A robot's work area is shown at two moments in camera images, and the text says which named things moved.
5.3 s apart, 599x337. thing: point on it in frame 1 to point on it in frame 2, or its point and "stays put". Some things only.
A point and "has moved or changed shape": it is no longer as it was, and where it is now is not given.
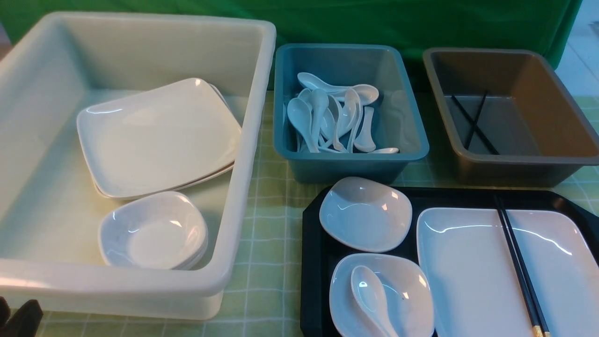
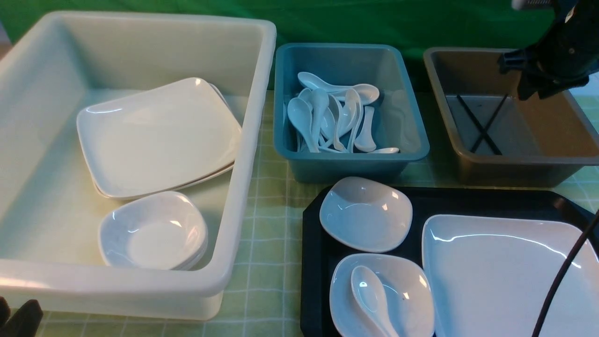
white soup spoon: (370, 290) stays put
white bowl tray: (407, 291) stays put
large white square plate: (470, 286) has moved or changed shape
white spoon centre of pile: (320, 99) stays put
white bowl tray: (366, 213) stays put
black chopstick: (470, 137) to (489, 123)
